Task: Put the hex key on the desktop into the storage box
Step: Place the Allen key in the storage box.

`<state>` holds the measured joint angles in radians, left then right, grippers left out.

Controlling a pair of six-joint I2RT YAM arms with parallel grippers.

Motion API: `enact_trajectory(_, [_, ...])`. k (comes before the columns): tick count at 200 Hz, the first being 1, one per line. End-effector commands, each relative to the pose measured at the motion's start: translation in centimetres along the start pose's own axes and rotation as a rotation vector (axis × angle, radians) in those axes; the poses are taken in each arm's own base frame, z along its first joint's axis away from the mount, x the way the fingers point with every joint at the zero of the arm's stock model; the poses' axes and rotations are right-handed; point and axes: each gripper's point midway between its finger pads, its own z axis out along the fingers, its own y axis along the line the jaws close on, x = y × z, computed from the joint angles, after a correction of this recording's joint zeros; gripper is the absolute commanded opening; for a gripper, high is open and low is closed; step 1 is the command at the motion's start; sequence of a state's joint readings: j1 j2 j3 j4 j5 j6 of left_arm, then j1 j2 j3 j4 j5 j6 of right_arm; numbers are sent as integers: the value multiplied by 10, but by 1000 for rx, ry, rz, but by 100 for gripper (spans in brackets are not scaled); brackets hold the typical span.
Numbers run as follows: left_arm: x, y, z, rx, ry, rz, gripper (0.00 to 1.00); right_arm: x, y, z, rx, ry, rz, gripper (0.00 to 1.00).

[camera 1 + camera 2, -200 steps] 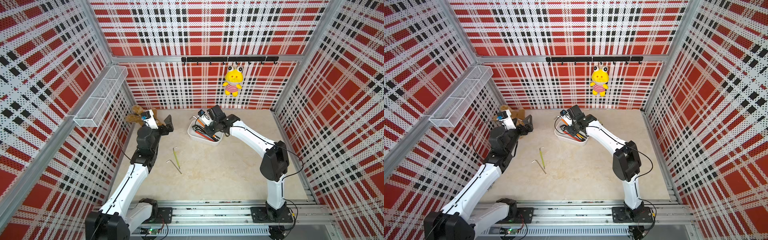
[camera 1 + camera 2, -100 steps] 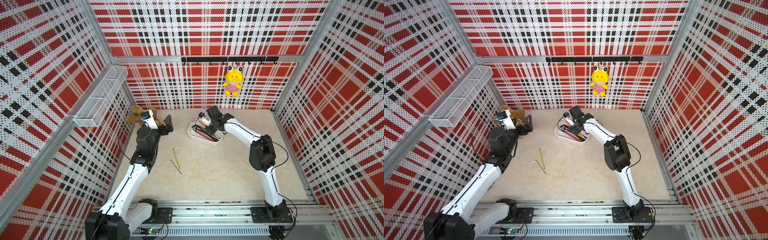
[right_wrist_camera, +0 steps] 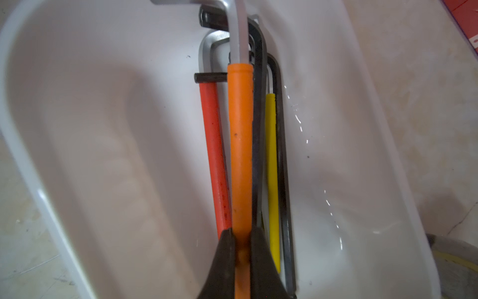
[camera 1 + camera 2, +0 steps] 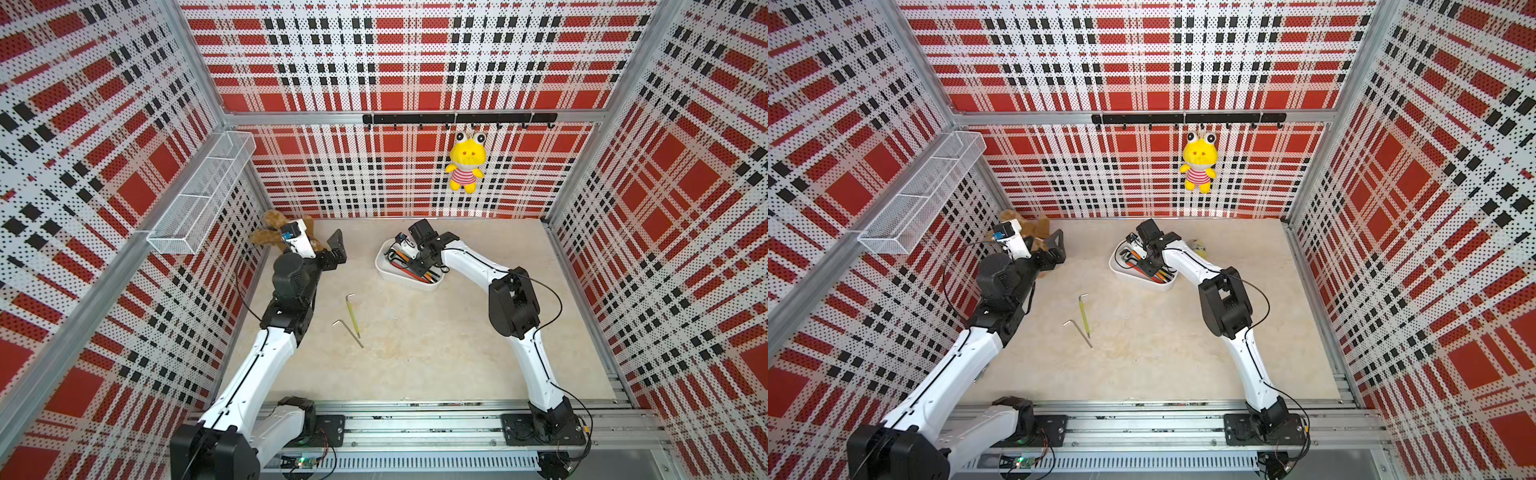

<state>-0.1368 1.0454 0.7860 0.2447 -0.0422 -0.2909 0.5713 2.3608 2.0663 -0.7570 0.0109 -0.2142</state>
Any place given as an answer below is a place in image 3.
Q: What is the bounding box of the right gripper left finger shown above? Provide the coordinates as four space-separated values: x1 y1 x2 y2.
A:
197 229 236 299

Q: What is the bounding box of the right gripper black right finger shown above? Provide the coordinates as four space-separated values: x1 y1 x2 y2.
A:
250 227 289 299

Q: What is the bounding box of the yellow handled hex key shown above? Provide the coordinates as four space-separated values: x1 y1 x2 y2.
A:
265 93 281 273

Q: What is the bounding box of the red handled hex key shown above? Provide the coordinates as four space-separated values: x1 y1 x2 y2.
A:
198 31 232 236

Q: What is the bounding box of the orange handled hex key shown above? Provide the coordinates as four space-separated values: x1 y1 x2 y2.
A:
151 0 255 299

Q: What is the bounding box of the thin black hex key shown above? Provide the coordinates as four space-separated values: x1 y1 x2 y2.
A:
268 54 297 299

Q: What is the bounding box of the long black hex key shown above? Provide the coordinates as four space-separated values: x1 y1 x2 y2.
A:
199 5 267 228

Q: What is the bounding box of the white plastic storage box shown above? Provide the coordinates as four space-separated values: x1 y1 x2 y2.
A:
1 1 441 299

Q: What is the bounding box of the small yellow keychain plush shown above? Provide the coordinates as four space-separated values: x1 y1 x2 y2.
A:
426 234 478 299

